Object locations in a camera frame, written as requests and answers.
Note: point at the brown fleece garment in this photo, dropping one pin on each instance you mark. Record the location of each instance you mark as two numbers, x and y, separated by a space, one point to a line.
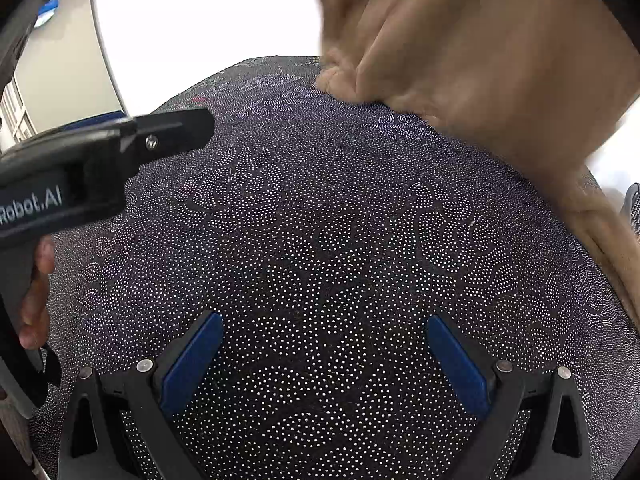
475 60

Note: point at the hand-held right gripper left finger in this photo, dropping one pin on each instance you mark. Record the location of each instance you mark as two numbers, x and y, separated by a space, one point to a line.
192 360

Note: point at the dark dotted mat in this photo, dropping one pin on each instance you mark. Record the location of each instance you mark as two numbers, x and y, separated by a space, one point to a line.
320 260

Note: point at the person's left hand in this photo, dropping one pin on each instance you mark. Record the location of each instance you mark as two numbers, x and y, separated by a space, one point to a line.
37 310

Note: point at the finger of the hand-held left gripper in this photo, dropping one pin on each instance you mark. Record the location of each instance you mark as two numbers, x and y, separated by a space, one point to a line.
175 130

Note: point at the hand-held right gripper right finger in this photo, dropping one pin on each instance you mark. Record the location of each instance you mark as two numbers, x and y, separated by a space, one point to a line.
457 365

